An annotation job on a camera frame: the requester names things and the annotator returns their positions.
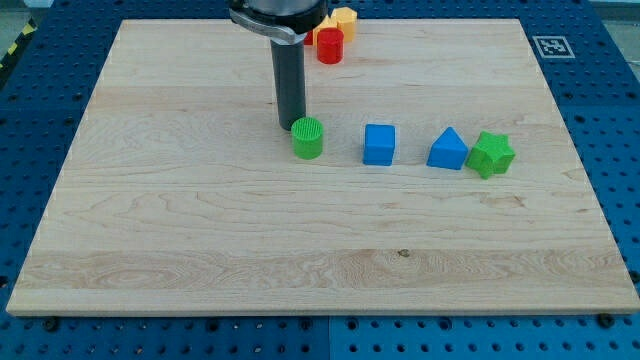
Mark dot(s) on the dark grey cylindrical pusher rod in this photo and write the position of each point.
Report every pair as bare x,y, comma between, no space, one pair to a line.
289,80

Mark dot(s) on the red block behind arm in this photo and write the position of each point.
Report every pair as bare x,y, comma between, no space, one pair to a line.
309,38

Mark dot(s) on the green star block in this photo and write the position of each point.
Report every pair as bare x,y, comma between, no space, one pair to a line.
490,155

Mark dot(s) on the red cylinder block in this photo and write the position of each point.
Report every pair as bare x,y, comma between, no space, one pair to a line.
330,43

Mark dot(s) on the yellow block behind red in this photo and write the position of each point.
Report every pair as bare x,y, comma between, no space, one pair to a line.
328,22

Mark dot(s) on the green cylinder block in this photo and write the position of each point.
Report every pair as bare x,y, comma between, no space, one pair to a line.
307,138

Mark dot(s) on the yellow hexagon block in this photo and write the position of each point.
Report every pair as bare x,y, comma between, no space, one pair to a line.
346,20

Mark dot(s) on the blue cube block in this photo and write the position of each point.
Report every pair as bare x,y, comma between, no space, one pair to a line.
379,144

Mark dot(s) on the wooden board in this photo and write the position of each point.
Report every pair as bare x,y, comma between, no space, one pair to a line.
181,196

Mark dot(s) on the blue triangular prism block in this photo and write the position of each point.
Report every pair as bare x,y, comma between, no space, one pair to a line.
448,151

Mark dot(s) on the white fiducial marker tag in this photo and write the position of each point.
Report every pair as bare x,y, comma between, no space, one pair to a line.
553,47

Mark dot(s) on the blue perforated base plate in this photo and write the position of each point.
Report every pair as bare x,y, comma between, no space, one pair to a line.
45,95

